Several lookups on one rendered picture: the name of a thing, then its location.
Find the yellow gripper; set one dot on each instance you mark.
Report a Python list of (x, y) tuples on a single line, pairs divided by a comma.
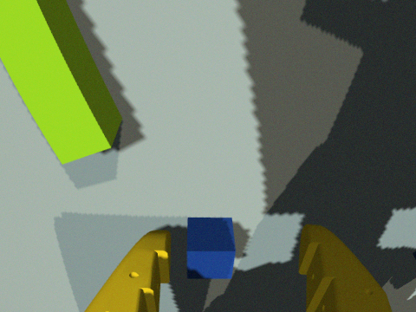
[(336, 279)]

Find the lime green rod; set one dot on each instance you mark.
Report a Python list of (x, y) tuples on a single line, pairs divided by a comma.
[(49, 62)]

